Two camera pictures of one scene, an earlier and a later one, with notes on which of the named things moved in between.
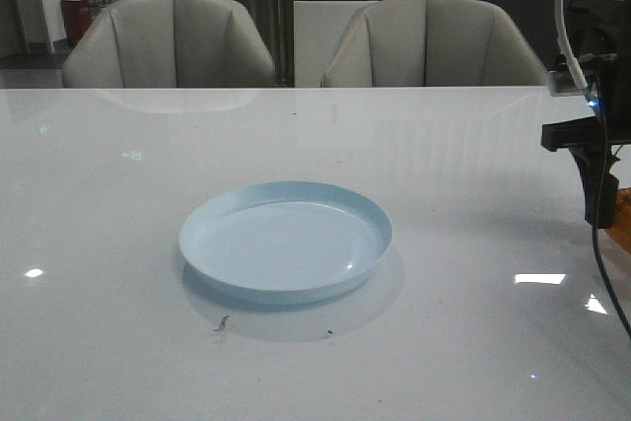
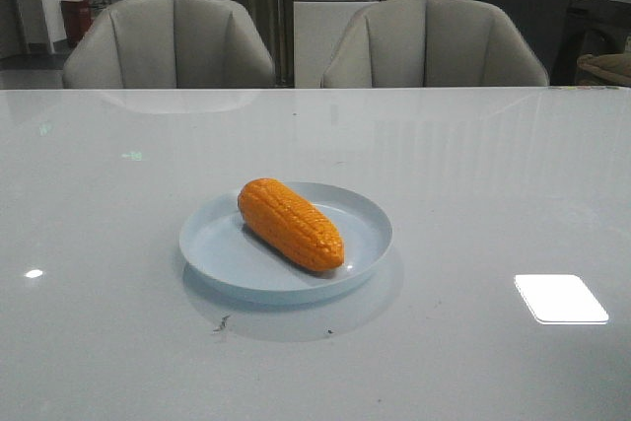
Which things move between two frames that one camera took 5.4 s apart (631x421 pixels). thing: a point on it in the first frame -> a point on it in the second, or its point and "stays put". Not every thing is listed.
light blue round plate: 283,242 stays put
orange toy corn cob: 622,230 -> 290,224
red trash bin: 77,18 stays put
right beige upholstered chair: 433,39 stays put
